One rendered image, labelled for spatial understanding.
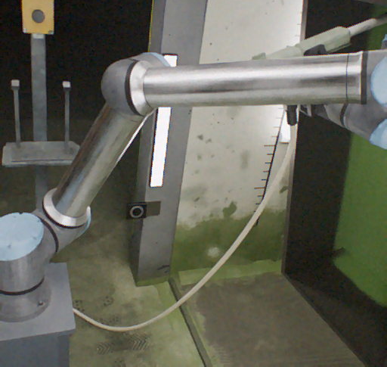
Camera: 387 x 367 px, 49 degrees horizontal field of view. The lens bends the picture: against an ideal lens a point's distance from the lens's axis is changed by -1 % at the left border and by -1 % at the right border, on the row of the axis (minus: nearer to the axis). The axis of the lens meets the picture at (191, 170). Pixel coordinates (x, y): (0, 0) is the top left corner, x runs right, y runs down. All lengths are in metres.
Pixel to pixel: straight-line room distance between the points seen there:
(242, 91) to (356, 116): 0.26
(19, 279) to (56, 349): 0.26
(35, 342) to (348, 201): 1.35
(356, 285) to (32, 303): 1.30
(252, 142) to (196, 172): 0.32
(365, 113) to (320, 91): 0.18
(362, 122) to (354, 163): 0.96
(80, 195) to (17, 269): 0.27
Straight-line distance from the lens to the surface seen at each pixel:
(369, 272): 2.08
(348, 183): 1.93
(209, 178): 2.17
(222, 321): 2.29
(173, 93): 0.86
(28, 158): 1.94
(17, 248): 1.27
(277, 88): 0.79
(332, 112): 0.99
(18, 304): 1.39
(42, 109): 2.06
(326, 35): 1.20
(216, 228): 2.36
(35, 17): 1.88
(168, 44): 1.85
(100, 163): 1.19
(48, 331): 1.38
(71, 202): 1.31
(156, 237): 2.26
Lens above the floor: 1.66
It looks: 27 degrees down
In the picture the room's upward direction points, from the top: 9 degrees clockwise
